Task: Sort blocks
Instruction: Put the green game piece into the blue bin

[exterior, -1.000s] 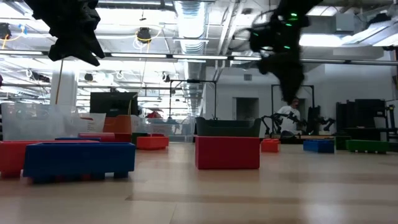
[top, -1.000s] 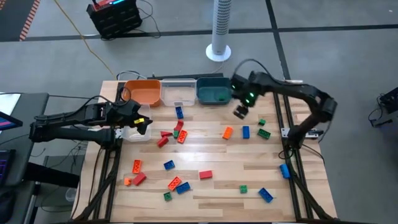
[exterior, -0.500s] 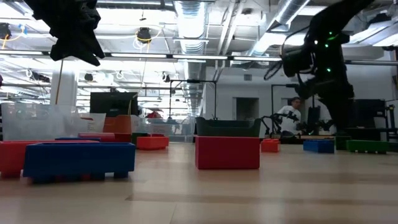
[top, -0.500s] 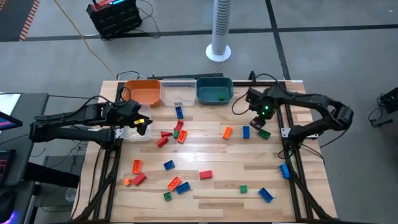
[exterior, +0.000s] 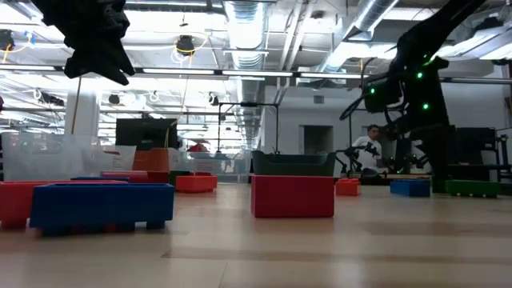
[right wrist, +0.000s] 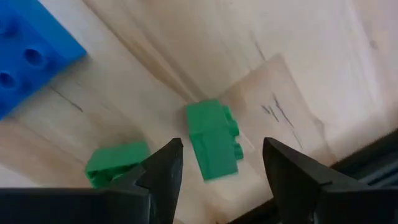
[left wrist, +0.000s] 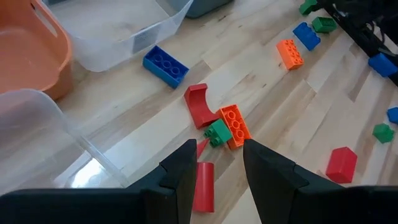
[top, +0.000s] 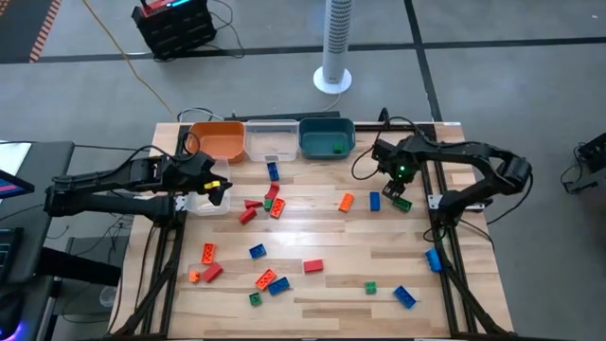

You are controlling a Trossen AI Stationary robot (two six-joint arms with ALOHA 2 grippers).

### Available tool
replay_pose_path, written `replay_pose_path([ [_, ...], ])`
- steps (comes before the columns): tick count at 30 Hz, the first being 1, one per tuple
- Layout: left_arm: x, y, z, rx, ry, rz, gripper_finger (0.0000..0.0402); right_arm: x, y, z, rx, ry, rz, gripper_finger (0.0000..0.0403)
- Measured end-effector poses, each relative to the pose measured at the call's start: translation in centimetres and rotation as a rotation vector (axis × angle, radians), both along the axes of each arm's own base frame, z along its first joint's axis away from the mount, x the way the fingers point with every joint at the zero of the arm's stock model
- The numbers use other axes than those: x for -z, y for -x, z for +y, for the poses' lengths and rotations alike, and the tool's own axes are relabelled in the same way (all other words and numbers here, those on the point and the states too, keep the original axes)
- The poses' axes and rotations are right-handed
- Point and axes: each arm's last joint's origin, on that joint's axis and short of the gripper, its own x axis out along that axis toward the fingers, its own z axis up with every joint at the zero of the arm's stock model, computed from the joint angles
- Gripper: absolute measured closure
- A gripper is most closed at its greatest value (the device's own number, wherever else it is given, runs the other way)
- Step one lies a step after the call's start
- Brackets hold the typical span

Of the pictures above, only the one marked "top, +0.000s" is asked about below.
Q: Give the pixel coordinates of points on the blue toy brick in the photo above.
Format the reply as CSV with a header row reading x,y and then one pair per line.
x,y
279,286
272,171
404,297
257,251
374,201
433,260

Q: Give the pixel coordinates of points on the black aluminium table frame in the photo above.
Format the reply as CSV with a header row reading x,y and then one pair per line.
x,y
445,296
170,293

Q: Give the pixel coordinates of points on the lit computer screen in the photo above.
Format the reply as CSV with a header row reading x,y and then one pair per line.
x,y
12,184

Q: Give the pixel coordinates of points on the clear plastic bin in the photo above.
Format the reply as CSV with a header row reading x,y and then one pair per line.
x,y
272,142
203,208

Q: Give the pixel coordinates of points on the black perforated strip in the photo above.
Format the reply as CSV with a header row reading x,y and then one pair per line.
x,y
284,115

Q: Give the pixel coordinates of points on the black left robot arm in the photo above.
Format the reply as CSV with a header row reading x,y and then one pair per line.
x,y
109,204

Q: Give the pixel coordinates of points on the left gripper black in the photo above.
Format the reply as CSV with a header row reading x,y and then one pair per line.
x,y
189,173

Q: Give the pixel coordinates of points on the backlit black keyboard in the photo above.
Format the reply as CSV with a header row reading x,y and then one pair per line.
x,y
9,256

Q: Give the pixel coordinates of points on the orange plastic bin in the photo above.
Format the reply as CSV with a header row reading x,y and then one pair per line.
x,y
218,139

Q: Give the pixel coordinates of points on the yellow tape piece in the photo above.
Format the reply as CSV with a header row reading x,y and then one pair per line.
x,y
212,184

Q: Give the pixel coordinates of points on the long green toy brick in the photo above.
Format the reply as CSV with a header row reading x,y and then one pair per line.
x,y
402,204

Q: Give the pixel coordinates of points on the dark mat with striped edge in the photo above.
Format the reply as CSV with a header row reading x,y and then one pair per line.
x,y
19,23

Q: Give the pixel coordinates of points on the clear plastic cup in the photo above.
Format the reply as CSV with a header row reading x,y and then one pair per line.
x,y
108,296

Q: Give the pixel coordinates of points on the teal plastic bin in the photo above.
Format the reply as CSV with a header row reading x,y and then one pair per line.
x,y
322,139

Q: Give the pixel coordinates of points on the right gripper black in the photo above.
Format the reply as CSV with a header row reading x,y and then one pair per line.
x,y
400,156

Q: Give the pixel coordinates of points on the small orange toy brick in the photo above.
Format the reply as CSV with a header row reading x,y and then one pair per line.
x,y
194,276

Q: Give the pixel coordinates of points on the white tower fan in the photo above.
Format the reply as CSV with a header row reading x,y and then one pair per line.
x,y
337,42

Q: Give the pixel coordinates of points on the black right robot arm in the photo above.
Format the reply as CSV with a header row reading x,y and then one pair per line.
x,y
473,154

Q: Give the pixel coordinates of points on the white paper sheet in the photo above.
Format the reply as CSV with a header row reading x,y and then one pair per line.
x,y
12,158

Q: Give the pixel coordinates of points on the black crate with red device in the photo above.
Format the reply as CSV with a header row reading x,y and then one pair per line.
x,y
175,28

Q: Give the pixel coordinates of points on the grey desk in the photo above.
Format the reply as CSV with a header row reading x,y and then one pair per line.
x,y
42,154

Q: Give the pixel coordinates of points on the red toy brick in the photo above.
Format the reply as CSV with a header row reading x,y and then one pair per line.
x,y
313,265
272,190
212,272
253,204
247,216

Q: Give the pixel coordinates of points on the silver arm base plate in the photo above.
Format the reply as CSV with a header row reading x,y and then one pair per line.
x,y
433,201
180,203

